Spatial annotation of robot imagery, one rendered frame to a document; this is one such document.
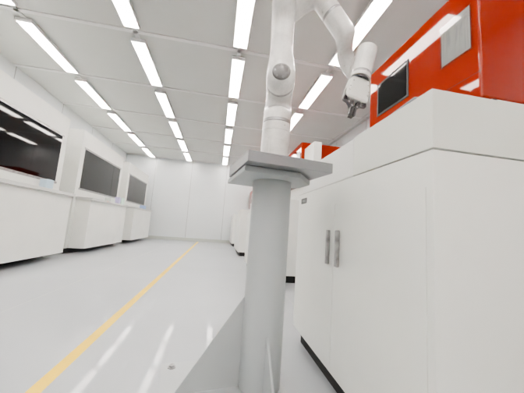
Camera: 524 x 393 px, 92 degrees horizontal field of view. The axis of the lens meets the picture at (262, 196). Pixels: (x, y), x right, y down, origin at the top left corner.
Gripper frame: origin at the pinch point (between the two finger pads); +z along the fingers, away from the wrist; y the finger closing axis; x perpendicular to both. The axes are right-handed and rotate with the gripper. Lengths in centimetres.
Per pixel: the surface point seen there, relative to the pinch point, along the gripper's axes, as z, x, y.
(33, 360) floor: 134, -32, 95
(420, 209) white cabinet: 44, 42, -5
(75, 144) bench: 0, -351, 295
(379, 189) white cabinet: 36.6, 25.5, -3.4
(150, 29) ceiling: -130, -188, 176
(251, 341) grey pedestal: 97, -3, 15
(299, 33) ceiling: -164, -152, 16
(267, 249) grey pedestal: 64, -1, 19
